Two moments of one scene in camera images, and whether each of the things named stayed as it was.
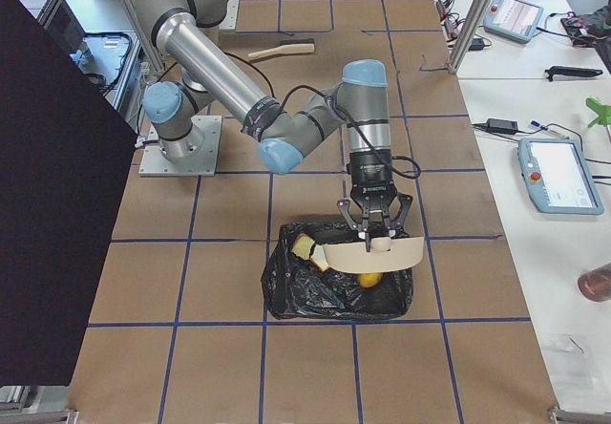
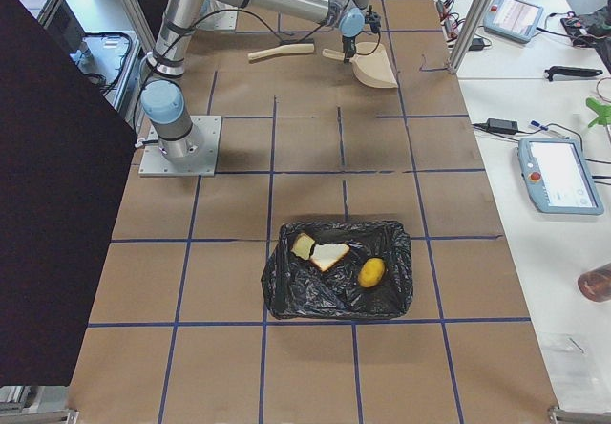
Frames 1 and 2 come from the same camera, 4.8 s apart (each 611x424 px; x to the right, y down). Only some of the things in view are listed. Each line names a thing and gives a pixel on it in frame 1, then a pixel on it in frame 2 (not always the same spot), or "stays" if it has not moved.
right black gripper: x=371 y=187 → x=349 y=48
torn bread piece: x=302 y=246 stays
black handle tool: x=576 y=72 stays
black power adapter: x=501 y=125 stays
